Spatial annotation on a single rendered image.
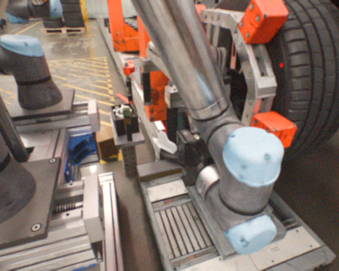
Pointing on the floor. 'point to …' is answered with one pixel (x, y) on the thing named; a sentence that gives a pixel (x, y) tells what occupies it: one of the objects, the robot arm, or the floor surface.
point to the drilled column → (129, 161)
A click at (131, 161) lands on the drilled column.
